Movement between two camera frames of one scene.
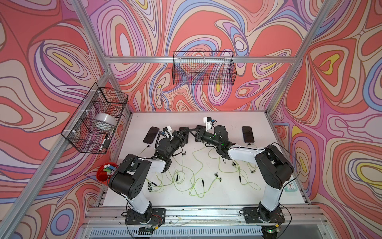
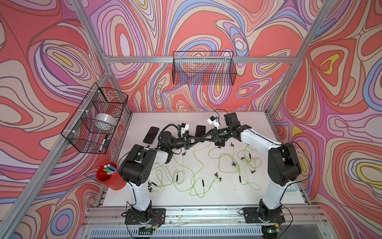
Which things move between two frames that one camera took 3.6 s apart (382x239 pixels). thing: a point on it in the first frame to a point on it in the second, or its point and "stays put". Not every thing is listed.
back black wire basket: [206, 67] stays put
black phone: [198, 127] stays put
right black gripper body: [207, 137] to [221, 133]
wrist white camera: [208, 120] to [214, 121]
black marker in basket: [105, 138] stays put
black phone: [151, 135] stays put
